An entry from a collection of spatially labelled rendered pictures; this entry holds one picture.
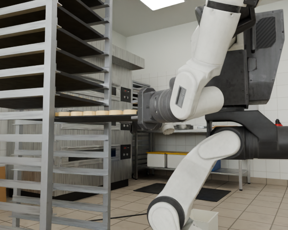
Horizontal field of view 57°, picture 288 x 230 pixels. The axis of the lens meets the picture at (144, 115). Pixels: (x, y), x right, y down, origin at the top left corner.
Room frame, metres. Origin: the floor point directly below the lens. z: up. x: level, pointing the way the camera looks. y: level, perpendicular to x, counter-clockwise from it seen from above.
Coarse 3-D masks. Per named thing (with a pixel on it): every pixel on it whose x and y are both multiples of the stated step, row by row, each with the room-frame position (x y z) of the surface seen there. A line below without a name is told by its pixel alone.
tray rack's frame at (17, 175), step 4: (16, 128) 1.61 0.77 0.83; (20, 128) 1.62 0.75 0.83; (16, 132) 1.61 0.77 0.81; (20, 132) 1.62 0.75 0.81; (16, 144) 1.61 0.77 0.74; (20, 144) 1.62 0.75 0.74; (16, 148) 1.61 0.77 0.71; (20, 148) 1.62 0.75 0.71; (16, 156) 1.61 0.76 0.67; (20, 156) 1.62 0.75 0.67; (16, 172) 1.61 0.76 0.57; (20, 172) 1.63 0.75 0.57; (16, 176) 1.61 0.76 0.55; (20, 176) 1.63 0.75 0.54; (16, 188) 1.61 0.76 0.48; (20, 188) 1.63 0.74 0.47; (16, 192) 1.61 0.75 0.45; (20, 192) 1.63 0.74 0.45; (12, 220) 1.62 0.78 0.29; (16, 220) 1.61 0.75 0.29; (12, 224) 1.62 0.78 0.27; (16, 224) 1.61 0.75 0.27
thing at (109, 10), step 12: (108, 0) 1.39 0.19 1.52; (108, 12) 1.39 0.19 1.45; (108, 24) 1.39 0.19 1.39; (108, 48) 1.39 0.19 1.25; (108, 60) 1.39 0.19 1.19; (108, 72) 1.39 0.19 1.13; (108, 96) 1.39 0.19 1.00; (108, 108) 1.39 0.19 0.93; (108, 132) 1.39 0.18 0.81; (108, 144) 1.39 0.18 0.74; (108, 156) 1.39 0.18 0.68; (108, 168) 1.39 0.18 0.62; (108, 180) 1.39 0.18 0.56; (108, 192) 1.39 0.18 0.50; (108, 204) 1.39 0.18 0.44; (108, 216) 1.40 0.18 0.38; (108, 228) 1.40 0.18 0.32
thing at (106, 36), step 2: (104, 34) 1.40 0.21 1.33; (106, 34) 1.39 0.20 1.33; (108, 34) 1.39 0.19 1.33; (104, 36) 1.40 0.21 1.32; (106, 36) 1.39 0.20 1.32; (108, 36) 1.39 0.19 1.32; (96, 38) 1.38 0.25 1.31; (98, 38) 1.38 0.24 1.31; (100, 38) 1.38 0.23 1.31; (102, 38) 1.38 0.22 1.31; (104, 38) 1.38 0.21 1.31; (106, 38) 1.38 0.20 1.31; (108, 38) 1.38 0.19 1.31; (84, 40) 1.41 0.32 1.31; (86, 40) 1.41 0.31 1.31; (88, 40) 1.41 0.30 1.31; (90, 40) 1.41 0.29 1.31; (92, 40) 1.41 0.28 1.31; (94, 40) 1.41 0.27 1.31; (96, 40) 1.41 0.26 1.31; (98, 40) 1.41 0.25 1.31; (100, 40) 1.41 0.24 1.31
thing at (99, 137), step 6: (54, 138) 1.51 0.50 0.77; (60, 138) 1.49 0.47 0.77; (66, 138) 1.48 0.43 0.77; (72, 138) 1.46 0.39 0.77; (78, 138) 1.45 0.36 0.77; (84, 138) 1.44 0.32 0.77; (90, 138) 1.42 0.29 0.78; (96, 138) 1.41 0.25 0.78; (102, 138) 1.40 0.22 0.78; (108, 138) 1.39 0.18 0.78
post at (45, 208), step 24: (48, 0) 0.97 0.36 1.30; (48, 24) 0.97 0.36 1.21; (48, 48) 0.97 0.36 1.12; (48, 72) 0.97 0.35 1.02; (48, 96) 0.97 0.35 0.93; (48, 120) 0.97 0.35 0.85; (48, 144) 0.97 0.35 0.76; (48, 168) 0.97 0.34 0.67; (48, 192) 0.98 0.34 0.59; (48, 216) 0.98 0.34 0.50
